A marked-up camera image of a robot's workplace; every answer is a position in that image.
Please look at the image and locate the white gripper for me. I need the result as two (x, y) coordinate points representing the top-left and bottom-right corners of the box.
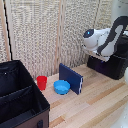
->
(83, 47), (111, 63)

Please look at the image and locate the black air fryer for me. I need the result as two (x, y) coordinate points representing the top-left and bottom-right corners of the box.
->
(86, 34), (128, 81)

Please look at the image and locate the dark blue flat board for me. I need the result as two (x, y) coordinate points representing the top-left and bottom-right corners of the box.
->
(58, 62), (84, 96)

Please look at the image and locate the blue plastic bowl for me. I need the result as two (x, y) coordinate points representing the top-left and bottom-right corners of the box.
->
(53, 79), (71, 96)

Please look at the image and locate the red plastic cup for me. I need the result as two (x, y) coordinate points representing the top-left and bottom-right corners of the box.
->
(36, 75), (48, 91)

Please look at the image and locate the woven folding screen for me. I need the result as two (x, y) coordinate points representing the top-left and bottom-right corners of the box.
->
(0, 0), (116, 80)

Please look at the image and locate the black fabric storage box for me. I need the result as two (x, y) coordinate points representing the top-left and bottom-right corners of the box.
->
(0, 59), (51, 128)

